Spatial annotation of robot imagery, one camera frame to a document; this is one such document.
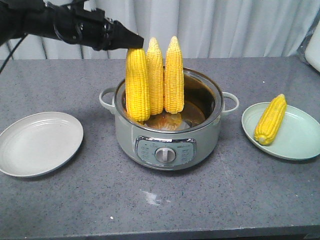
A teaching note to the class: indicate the beige round plate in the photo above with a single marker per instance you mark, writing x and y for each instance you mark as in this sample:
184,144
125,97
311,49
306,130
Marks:
39,144

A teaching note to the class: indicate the light green round plate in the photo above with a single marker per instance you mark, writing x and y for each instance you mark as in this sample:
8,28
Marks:
298,137

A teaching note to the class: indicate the yellow corn cob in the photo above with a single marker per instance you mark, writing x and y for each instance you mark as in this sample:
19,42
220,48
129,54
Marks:
137,85
154,62
174,78
270,121

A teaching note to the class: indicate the sage green electric cooking pot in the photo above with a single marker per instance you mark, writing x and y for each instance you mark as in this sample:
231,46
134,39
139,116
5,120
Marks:
171,142

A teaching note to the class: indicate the white pleated curtain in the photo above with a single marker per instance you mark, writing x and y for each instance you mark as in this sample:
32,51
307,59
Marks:
217,28

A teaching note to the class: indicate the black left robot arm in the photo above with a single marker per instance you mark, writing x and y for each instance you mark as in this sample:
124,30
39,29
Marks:
28,17

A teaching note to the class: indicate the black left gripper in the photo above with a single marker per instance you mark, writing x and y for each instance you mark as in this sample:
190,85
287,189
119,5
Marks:
73,24

